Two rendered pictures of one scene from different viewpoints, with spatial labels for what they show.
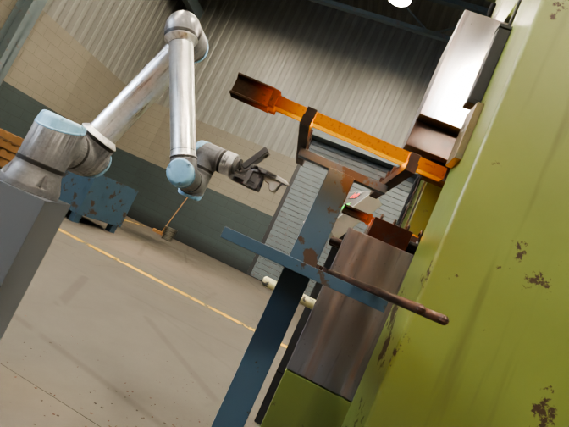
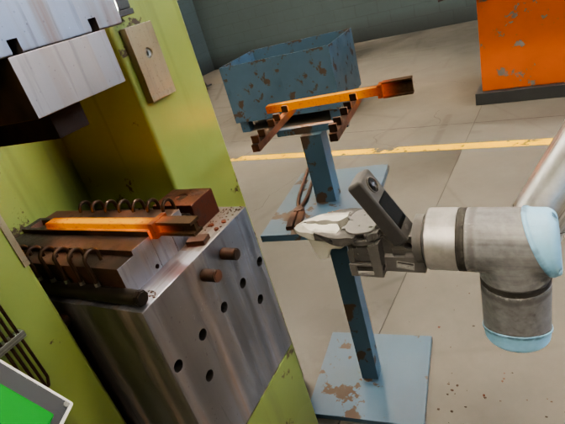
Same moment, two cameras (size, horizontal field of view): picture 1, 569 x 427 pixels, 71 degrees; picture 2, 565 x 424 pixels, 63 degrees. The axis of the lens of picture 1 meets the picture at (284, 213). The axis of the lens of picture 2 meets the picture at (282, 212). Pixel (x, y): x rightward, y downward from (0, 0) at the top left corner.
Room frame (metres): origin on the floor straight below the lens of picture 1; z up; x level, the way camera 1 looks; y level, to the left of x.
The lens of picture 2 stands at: (2.06, 0.29, 1.36)
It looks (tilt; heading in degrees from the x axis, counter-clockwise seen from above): 26 degrees down; 204
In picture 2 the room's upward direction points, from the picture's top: 17 degrees counter-clockwise
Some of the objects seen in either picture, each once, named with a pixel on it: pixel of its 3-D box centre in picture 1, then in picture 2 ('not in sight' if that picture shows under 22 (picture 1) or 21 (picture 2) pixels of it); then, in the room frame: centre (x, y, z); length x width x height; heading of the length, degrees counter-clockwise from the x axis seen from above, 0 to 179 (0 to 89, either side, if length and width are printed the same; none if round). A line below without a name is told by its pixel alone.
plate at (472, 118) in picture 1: (464, 135); (149, 62); (1.08, -0.37, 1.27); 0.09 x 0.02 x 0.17; 171
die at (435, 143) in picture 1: (461, 163); (2, 88); (1.37, -0.50, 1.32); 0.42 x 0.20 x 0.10; 81
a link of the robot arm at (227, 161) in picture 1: (229, 163); (441, 237); (1.47, 0.26, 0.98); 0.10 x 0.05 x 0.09; 171
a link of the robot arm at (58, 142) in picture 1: (55, 140); not in sight; (1.37, 0.81, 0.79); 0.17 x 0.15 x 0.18; 174
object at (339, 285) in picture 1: (299, 266); (330, 199); (0.87, -0.08, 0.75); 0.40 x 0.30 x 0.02; 177
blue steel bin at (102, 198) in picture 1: (80, 191); not in sight; (5.96, 2.85, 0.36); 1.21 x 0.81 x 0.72; 66
